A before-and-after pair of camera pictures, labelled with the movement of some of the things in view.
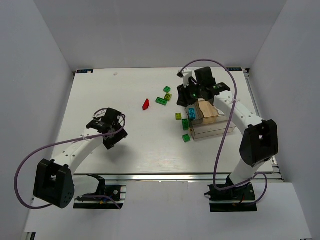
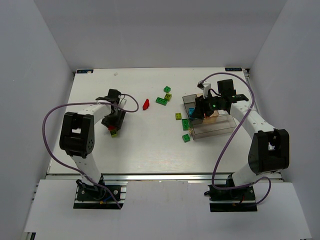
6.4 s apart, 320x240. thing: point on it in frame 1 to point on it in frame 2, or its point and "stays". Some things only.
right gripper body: [182, 95] to [200, 110]
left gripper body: [116, 139] to [116, 120]
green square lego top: [167, 89] stays
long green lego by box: [185, 124] stays
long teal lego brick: [192, 113] stays
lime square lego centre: [178, 116] stays
